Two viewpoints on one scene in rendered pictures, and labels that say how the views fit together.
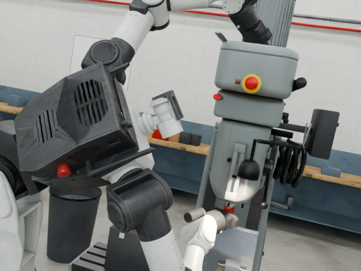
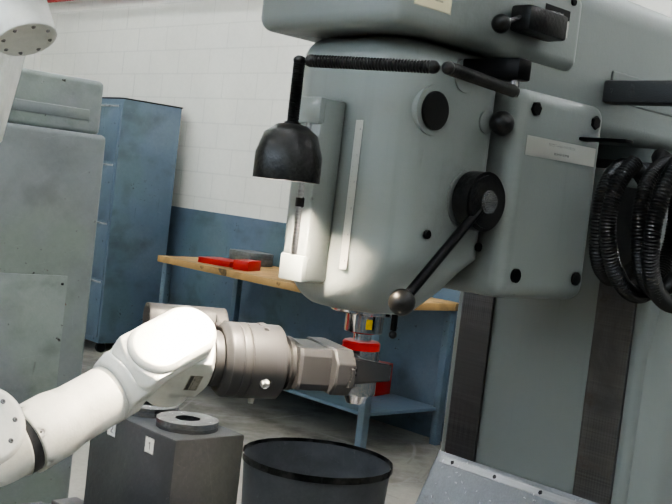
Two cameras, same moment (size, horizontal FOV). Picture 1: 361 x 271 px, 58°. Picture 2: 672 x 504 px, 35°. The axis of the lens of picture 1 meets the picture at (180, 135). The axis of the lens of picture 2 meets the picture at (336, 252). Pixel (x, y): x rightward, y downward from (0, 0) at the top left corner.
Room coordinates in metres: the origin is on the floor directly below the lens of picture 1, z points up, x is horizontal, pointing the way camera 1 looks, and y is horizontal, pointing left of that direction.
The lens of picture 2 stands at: (0.16, -0.93, 1.44)
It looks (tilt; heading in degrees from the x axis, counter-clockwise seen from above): 3 degrees down; 34
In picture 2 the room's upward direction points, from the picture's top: 7 degrees clockwise
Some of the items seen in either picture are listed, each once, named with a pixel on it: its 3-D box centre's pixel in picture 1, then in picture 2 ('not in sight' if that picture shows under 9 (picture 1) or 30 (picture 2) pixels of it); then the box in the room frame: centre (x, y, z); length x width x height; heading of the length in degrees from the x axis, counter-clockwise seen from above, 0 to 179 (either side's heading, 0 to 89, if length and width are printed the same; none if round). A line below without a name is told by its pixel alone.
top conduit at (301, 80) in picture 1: (293, 86); not in sight; (1.28, -0.40, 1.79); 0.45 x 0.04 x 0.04; 167
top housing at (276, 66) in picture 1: (255, 74); not in sight; (1.29, -0.25, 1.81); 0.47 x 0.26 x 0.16; 167
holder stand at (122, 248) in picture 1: (135, 247); (160, 477); (1.33, 0.11, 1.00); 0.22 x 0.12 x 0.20; 77
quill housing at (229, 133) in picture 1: (239, 159); (384, 178); (1.28, -0.25, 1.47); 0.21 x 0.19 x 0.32; 77
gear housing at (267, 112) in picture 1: (250, 107); (425, 12); (1.32, -0.26, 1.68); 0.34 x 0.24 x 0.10; 167
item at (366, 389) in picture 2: not in sight; (358, 370); (1.27, -0.25, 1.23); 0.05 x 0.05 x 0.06
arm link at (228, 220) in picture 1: (217, 221); (289, 364); (1.20, -0.20, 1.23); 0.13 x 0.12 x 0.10; 57
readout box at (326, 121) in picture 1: (322, 133); not in sight; (1.49, -0.64, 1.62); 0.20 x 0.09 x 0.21; 167
